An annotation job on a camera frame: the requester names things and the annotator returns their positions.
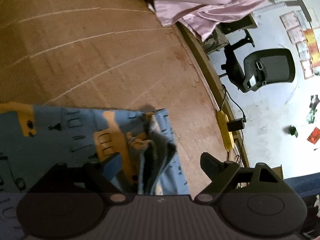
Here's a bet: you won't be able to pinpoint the black power cable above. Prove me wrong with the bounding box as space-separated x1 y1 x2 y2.
221 84 247 165

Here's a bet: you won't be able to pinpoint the patterned floor mat tiles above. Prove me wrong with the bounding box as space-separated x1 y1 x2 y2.
280 8 319 79

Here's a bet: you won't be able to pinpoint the wooden bed frame edge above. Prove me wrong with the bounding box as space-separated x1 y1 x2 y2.
176 23 250 167

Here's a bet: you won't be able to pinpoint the red paper on floor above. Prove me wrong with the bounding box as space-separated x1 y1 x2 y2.
307 127 320 145

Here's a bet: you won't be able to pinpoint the black office chair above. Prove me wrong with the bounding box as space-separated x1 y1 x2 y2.
219 29 296 93

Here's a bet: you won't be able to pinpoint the black power adapter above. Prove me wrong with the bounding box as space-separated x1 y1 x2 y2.
227 118 245 132

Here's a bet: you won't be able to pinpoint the blue patterned child pants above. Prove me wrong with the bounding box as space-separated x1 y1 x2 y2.
0 101 191 240

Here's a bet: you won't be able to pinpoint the yellow power strip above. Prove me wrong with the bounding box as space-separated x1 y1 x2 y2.
216 111 234 151

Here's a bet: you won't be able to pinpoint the small green object on floor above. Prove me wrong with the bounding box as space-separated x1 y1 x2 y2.
289 126 298 138

